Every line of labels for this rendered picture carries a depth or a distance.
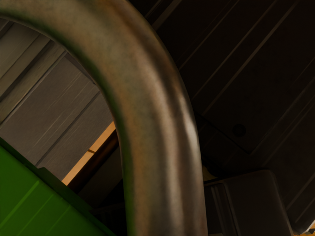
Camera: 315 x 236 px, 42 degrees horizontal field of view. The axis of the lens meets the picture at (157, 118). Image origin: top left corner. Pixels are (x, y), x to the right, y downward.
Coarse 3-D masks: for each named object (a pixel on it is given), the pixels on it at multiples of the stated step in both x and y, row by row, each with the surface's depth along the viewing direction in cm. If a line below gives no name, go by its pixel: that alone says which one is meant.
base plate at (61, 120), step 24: (72, 72) 62; (48, 96) 61; (72, 96) 67; (96, 96) 74; (24, 120) 60; (48, 120) 65; (72, 120) 72; (96, 120) 81; (24, 144) 64; (48, 144) 71; (72, 144) 79; (48, 168) 78; (72, 168) 87
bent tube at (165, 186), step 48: (0, 0) 15; (48, 0) 14; (96, 0) 14; (96, 48) 14; (144, 48) 14; (144, 96) 14; (144, 144) 14; (192, 144) 15; (144, 192) 14; (192, 192) 14
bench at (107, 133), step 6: (108, 126) 94; (114, 126) 97; (108, 132) 97; (102, 138) 96; (96, 144) 95; (90, 150) 98; (96, 150) 98; (84, 156) 95; (90, 156) 98; (78, 162) 94; (84, 162) 97; (78, 168) 96; (72, 174) 96; (66, 180) 95
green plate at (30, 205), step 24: (0, 144) 17; (0, 168) 17; (24, 168) 17; (0, 192) 17; (24, 192) 17; (48, 192) 17; (72, 192) 25; (0, 216) 17; (24, 216) 17; (48, 216) 17; (72, 216) 17
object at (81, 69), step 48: (144, 0) 27; (192, 0) 27; (240, 0) 26; (288, 0) 25; (192, 48) 26; (240, 48) 25; (288, 48) 25; (192, 96) 25; (240, 96) 25; (288, 96) 24; (240, 144) 24; (288, 144) 24; (288, 192) 23
